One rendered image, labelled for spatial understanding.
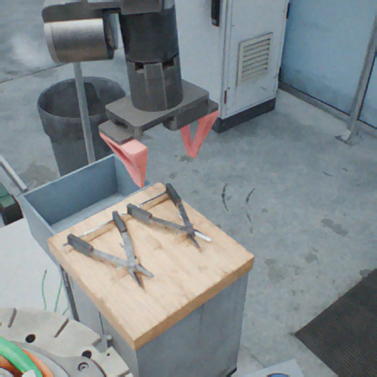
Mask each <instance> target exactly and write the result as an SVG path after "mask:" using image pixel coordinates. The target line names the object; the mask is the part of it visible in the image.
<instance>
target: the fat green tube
mask: <svg viewBox="0 0 377 377"><path fill-rule="evenodd" d="M0 354H1V355H2V356H3V357H4V358H6V359H7V360H8V361H9V362H11V363H12V365H13V366H14V367H15V368H16V369H18V370H19V371H20V372H21V373H22V375H24V373H25V370H27V372H28V371H30V370H32V369H33V370H34V371H35V373H36V375H37V377H43V375H42V373H41V372H40V370H39V368H38V367H37V366H36V364H35V363H34V362H33V360H32V359H31V358H30V357H29V355H28V354H27V353H25V352H24V351H23V350H22V349H21V348H20V347H19V346H17V345H16V344H14V343H13V342H10V341H9V340H7V339H5V338H4V337H2V336H0ZM22 370H23V371H24V373H23V371H22Z"/></svg>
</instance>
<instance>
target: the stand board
mask: <svg viewBox="0 0 377 377"><path fill-rule="evenodd" d="M165 191H166V187H165V186H163V185H162V184H161V183H157V184H155V185H153V186H151V187H150V188H147V189H145V190H143V191H141V192H139V193H138V194H135V195H133V196H131V197H129V198H128V199H125V200H124V201H122V202H120V203H118V204H116V205H114V206H112V207H110V208H108V209H106V210H104V211H102V212H98V213H97V214H95V215H92V216H90V217H88V218H87V219H85V220H82V221H80V222H79V223H77V224H76V225H74V226H72V227H70V228H68V229H66V230H64V231H62V232H60V233H58V234H56V235H54V236H52V237H50V238H48V239H47V241H48V244H49V248H50V251H51V252H52V254H53V255H54V256H55V257H56V259H57V260H58V261H59V262H60V263H61V265H62V266H63V267H64V268H65V270H66V271H67V272H68V273H69V274H70V275H71V276H72V277H73V279H74V280H75V281H76V282H77V284H78V285H79V286H80V287H81V288H82V290H83V291H84V292H85V293H86V294H87V296H88V297H89V298H90V299H91V301H92V302H93V303H94V304H95V305H96V306H97V307H98V308H99V309H100V310H101V311H102V312H103V314H104V315H105V316H106V317H107V320H108V321H109V322H110V323H111V325H112V326H113V327H114V328H115V330H116V331H117V332H118V333H119V334H120V336H122V338H123V339H124V340H125V341H126V342H127V343H128V345H129V346H130V347H131V348H132V349H133V351H134V352H136V351H137V350H139V349H140V348H142V347H143V346H144V345H146V344H147V343H149V342H150V341H151V340H152V339H154V338H155V337H157V336H158V335H160V334H161V333H162V332H164V331H166V330H167V329H168V328H169V327H171V326H172V325H173V324H175V323H177V322H179V321H181V320H182V319H183V318H184V317H185V316H187V315H188V314H190V313H191V312H193V311H194V310H196V309H197V308H199V307H200V306H201V305H203V304H204V303H205V302H206V301H208V300H209V299H211V298H212V297H214V296H215V295H217V294H218V293H220V292H221V291H222V290H223V289H225V288H226V287H227V286H229V285H230V284H232V283H233V282H235V281H236V280H237V279H239V278H240V277H241V276H242V275H244V274H245V273H247V271H249V270H250V269H252V267H253V260H254V255H252V253H251V252H249V251H248V250H247V249H246V248H245V247H243V246H242V245H241V244H240V243H238V242H237V241H235V240H234V239H233V238H232V237H230V236H229V235H227V234H226V233H225V232H224V231H223V230H222V229H220V228H219V227H218V226H216V225H215V224H214V223H212V222H211V221H210V220H208V219H206V218H204V217H203V216H202V215H201V214H200V213H199V212H197V211H196V210H195V209H193V208H192V207H191V206H189V205H188V204H187V203H185V202H184V201H183V200H182V202H183V206H184V208H185V210H186V212H187V215H188V218H189V219H190V222H192V223H194V229H198V230H199V231H201V232H203V233H204V234H205V235H207V236H209V237H210V238H211V241H209V240H206V239H204V238H203V237H201V236H198V235H196V234H195V237H194V238H195V240H196V241H197V243H198V244H199V245H200V246H201V248H199V249H198V248H197V247H196V246H195V245H194V244H193V243H192V242H191V241H190V240H189V239H188V238H187V239H185V240H183V241H182V242H180V243H179V244H176V243H175V242H174V232H175V231H174V230H171V229H168V228H166V227H163V226H158V225H155V224H152V223H151V224H150V225H149V224H147V223H145V222H144V221H142V220H139V219H137V218H135V217H133V218H131V219H129V220H127V221H126V222H124V223H125V226H126V228H127V231H128V234H129V238H130V244H131V247H132V251H133V254H134V256H137V257H138V263H139V264H140V265H142V266H143V267H144V268H146V269H148V270H149V271H150V272H152V273H153V274H154V278H152V277H150V276H149V275H147V274H145V273H143V272H141V271H140V270H138V269H137V271H138V272H137V273H136V275H137V277H138V279H139V280H140V282H141V286H139V287H138V285H137V284H136V282H135V281H134V280H133V278H132V277H131V276H130V274H127V275H125V276H124V277H123V278H121V279H117V276H116V270H115V267H117V265H114V264H112V263H108V262H106V261H104V260H101V259H99V258H95V257H88V256H86V254H84V253H82V252H80V251H78V250H77V249H74V250H72V251H71V252H69V253H67V254H65V253H64V251H63V247H62V245H63V244H64V243H66V242H68V240H67V235H69V234H70V233H73V234H74V235H76V236H80V235H81V234H82V233H84V232H86V231H89V230H91V229H93V228H94V227H96V226H98V225H100V224H102V223H104V222H105V221H107V220H110V219H112V218H113V217H112V212H113V211H116V210H117V211H118V213H119V214H120V215H121V214H123V213H125V212H126V211H127V209H126V205H127V204H128V203H131V204H133V205H135V206H137V205H139V204H142V203H144V202H146V201H147V200H149V199H151V198H153V197H155V196H157V195H159V194H161V193H163V192H165ZM147 212H150V213H152V217H153V216H154V217H156V218H162V219H164V220H169V221H171V222H174V223H177V224H180V225H183V226H184V223H183V220H182V219H181V218H180V217H178V216H177V215H175V214H174V213H175V212H177V213H179V212H178V209H177V208H176V207H175V205H174V204H173V202H172V201H171V200H170V199H168V200H166V201H164V202H162V203H160V204H159V205H157V206H155V207H153V208H151V209H149V210H148V211H147ZM88 243H90V244H91V245H93V248H96V249H98V250H100V251H103V252H106V253H109V254H112V255H114V256H116V257H119V258H123V259H125V260H127V257H126V252H125V250H124V249H123V248H122V247H121V246H120V245H118V244H119V243H121V244H122V245H123V246H124V243H123V238H122V237H121V235H120V233H119V231H118V229H117V227H115V228H113V229H111V230H109V231H106V232H105V233H104V234H102V235H100V236H97V237H95V238H93V239H92V240H91V241H89V242H88Z"/></svg>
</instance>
